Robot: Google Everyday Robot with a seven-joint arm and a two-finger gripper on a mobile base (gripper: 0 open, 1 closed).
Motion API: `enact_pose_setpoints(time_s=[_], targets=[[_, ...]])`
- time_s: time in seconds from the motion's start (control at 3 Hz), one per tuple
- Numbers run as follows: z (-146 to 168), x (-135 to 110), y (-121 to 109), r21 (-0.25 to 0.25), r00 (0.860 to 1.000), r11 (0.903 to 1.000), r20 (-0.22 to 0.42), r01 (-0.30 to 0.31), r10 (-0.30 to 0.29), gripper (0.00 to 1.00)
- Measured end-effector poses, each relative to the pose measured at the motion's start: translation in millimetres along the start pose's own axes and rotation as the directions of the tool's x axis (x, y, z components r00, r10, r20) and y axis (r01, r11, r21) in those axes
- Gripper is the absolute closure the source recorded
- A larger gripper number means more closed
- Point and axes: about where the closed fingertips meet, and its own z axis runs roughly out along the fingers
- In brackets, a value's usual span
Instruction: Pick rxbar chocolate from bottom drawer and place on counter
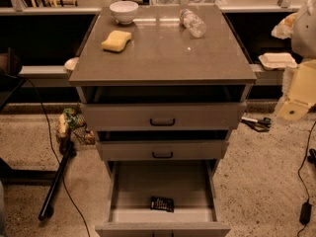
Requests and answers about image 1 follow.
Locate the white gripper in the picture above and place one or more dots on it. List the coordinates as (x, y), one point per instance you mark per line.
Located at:
(304, 34)

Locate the dark rxbar chocolate bar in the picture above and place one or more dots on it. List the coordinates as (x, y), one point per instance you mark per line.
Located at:
(162, 203)

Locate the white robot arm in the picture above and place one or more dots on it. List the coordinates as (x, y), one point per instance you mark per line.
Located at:
(303, 41)

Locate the top grey drawer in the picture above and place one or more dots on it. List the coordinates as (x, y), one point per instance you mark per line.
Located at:
(133, 117)

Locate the grey drawer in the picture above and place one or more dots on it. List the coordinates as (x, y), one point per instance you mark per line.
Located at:
(133, 117)
(162, 150)
(188, 183)

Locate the bottom grey drawer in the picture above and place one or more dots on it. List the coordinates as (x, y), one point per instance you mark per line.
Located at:
(188, 183)

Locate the grey drawer cabinet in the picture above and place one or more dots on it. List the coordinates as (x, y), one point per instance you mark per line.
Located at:
(164, 64)

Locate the middle grey drawer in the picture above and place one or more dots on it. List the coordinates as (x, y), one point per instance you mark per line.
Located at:
(162, 150)

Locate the white foam takeout container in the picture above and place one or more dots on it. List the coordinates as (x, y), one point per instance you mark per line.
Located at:
(273, 61)

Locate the clear plastic bottle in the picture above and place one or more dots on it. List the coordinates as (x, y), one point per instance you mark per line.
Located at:
(193, 23)

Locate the yellow sponge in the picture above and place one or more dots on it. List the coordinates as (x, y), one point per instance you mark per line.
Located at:
(116, 41)

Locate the white ceramic bowl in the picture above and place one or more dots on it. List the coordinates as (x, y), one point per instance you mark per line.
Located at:
(124, 11)

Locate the white round plate edge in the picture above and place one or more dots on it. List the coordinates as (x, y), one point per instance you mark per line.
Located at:
(71, 63)

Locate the wire basket with snacks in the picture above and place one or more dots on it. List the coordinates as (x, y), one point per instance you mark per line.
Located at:
(71, 122)

